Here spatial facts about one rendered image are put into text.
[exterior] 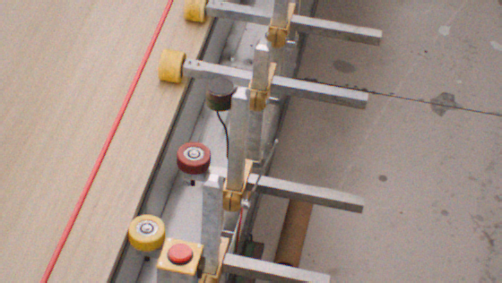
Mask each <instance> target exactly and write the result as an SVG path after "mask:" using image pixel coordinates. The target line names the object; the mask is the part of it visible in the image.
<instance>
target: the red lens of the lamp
mask: <svg viewBox="0 0 502 283"><path fill-rule="evenodd" d="M212 79H215V78H212ZM212 79H210V80H209V81H208V82H207V85H208V84H209V82H210V81H211V80H212ZM225 79H227V78H225ZM227 80H229V79H227ZM229 81H230V82H231V83H232V85H233V89H232V91H231V92H230V93H228V94H226V95H219V96H218V95H216V94H213V93H211V92H209V89H208V87H207V85H206V97H207V98H208V99H209V100H211V101H213V102H216V103H225V102H228V101H230V100H231V99H232V95H233V92H234V84H233V82H232V81H231V80H229Z"/></svg>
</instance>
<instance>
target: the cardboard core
mask: <svg viewBox="0 0 502 283"><path fill-rule="evenodd" d="M313 205H314V203H309V202H301V201H296V200H292V199H290V203H289V207H288V210H287V213H286V217H285V220H284V223H283V227H282V230H281V236H280V240H279V243H278V246H277V250H276V254H275V256H274V260H273V263H277V264H281V265H286V266H290V267H294V268H297V267H298V266H299V259H300V256H301V253H302V248H303V244H304V241H305V237H306V233H307V227H308V223H309V220H310V216H311V212H312V209H313Z"/></svg>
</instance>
